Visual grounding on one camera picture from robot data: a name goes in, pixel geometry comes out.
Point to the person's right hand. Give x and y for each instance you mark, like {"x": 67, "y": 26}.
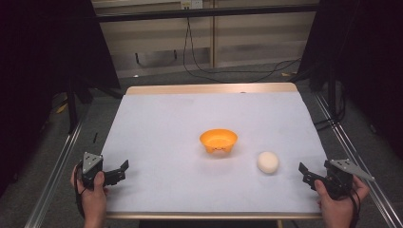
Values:
{"x": 337, "y": 209}

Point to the white table mat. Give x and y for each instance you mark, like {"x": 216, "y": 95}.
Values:
{"x": 190, "y": 177}

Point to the yellow tape piece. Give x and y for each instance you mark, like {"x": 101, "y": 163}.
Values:
{"x": 288, "y": 74}
{"x": 62, "y": 108}

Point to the white round bun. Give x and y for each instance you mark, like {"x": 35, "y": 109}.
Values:
{"x": 268, "y": 162}

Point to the black horizontal bar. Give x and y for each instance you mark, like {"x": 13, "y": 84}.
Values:
{"x": 206, "y": 13}

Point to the black curtain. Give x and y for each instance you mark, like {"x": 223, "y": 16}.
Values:
{"x": 367, "y": 63}
{"x": 38, "y": 63}

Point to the black metal stand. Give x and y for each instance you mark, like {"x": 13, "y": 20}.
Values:
{"x": 72, "y": 107}

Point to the white wall socket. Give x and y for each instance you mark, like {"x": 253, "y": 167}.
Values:
{"x": 191, "y": 3}

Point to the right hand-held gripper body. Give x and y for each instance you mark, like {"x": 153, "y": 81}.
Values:
{"x": 340, "y": 183}

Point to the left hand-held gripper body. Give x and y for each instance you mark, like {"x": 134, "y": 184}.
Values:
{"x": 90, "y": 164}

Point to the aluminium floor rail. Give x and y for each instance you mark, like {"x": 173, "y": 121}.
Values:
{"x": 53, "y": 177}
{"x": 351, "y": 148}

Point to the person's left hand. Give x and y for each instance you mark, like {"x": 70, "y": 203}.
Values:
{"x": 93, "y": 199}

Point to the small black stick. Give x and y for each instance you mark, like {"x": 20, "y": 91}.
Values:
{"x": 95, "y": 137}

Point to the orange plastic bowl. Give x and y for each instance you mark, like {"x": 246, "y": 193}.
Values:
{"x": 218, "y": 141}

